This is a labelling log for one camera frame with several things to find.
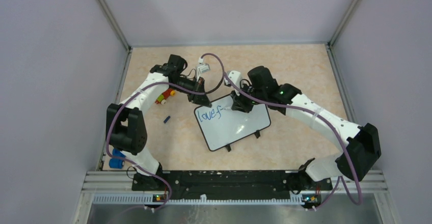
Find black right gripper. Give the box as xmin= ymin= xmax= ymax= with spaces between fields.
xmin=231 ymin=81 xmax=266 ymax=114

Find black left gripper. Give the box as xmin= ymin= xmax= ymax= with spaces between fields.
xmin=171 ymin=76 xmax=212 ymax=108

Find black framed whiteboard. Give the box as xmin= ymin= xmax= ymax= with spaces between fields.
xmin=194 ymin=95 xmax=271 ymax=152

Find blue marker cap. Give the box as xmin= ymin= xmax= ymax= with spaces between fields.
xmin=164 ymin=116 xmax=171 ymax=124

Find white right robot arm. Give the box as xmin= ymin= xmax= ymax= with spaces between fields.
xmin=224 ymin=66 xmax=382 ymax=189

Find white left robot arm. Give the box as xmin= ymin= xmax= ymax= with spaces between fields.
xmin=106 ymin=54 xmax=211 ymax=190

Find colourful toy brick car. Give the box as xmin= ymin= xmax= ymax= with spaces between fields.
xmin=155 ymin=88 xmax=176 ymax=105

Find blue toy car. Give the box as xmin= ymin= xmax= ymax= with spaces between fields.
xmin=109 ymin=149 xmax=125 ymax=169

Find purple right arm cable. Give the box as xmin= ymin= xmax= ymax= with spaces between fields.
xmin=223 ymin=72 xmax=364 ymax=210

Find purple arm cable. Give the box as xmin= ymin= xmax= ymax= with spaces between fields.
xmin=105 ymin=52 xmax=226 ymax=213
xmin=223 ymin=72 xmax=364 ymax=210

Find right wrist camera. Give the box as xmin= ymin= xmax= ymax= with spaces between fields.
xmin=224 ymin=70 xmax=242 ymax=96

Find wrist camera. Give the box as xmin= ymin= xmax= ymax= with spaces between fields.
xmin=224 ymin=70 xmax=242 ymax=96
xmin=196 ymin=58 xmax=210 ymax=79

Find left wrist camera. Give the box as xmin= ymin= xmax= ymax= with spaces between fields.
xmin=196 ymin=58 xmax=210 ymax=79

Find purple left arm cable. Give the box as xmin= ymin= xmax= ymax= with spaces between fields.
xmin=105 ymin=52 xmax=226 ymax=213

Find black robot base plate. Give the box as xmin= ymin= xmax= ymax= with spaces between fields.
xmin=131 ymin=170 xmax=333 ymax=193

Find aluminium frame rails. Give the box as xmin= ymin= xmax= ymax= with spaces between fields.
xmin=72 ymin=0 xmax=400 ymax=223

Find white slotted cable duct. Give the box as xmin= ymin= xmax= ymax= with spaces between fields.
xmin=93 ymin=193 xmax=305 ymax=205

